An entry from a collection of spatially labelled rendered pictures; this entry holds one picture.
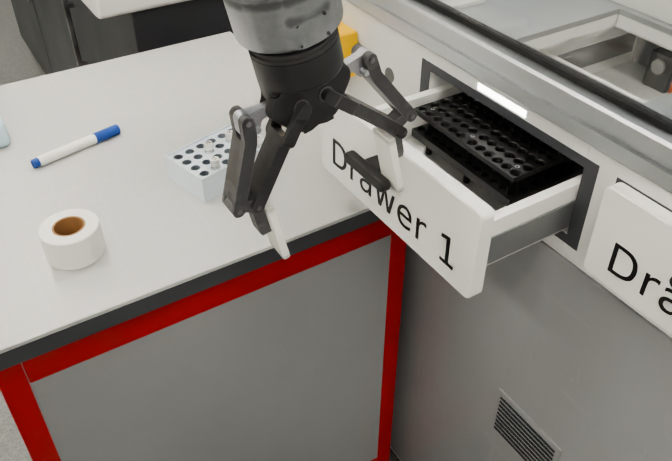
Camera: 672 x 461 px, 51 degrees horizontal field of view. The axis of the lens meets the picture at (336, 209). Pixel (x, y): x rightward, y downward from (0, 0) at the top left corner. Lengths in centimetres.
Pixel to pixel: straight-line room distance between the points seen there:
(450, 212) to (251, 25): 28
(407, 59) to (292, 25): 44
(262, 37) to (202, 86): 71
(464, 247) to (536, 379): 33
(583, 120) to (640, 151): 7
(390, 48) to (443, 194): 34
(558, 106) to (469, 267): 20
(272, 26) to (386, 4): 45
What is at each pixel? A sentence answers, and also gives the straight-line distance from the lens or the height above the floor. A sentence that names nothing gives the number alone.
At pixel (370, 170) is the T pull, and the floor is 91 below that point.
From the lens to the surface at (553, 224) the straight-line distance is 79.
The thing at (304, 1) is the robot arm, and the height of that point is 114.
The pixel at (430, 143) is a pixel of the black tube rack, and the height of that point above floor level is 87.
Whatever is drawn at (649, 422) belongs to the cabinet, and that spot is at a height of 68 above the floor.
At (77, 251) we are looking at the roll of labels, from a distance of 88.
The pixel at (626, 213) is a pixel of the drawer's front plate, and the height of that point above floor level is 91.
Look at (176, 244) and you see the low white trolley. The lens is 90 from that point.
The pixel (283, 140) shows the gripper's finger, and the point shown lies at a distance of 61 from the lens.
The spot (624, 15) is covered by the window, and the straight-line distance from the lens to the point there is 72.
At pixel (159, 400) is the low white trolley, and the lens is 99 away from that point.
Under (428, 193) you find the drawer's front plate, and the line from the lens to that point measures 72.
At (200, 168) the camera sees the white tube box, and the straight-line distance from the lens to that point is 96.
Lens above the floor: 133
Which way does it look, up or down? 38 degrees down
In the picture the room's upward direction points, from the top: straight up
